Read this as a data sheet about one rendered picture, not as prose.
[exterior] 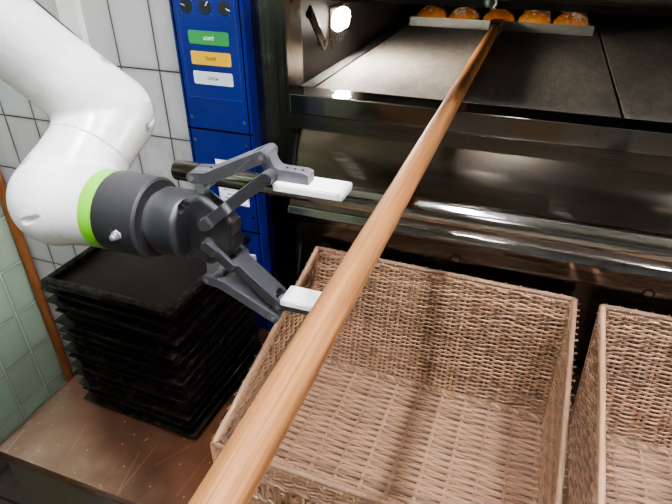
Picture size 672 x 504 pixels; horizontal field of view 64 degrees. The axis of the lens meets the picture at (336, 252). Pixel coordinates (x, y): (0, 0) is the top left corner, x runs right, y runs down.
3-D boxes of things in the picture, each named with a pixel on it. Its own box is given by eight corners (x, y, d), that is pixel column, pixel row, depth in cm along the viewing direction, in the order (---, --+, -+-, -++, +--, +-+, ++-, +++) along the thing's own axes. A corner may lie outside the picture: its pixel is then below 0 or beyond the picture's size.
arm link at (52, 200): (31, 252, 68) (-37, 206, 58) (78, 171, 72) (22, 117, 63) (123, 273, 64) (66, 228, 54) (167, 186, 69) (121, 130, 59)
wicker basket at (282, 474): (316, 335, 135) (314, 241, 121) (552, 395, 118) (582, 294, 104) (213, 501, 97) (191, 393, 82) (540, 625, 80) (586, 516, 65)
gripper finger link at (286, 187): (285, 178, 53) (284, 171, 53) (352, 189, 51) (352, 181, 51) (272, 191, 51) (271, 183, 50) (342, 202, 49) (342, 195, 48)
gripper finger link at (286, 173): (266, 172, 52) (264, 143, 51) (314, 179, 51) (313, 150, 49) (259, 178, 51) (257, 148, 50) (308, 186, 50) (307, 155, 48)
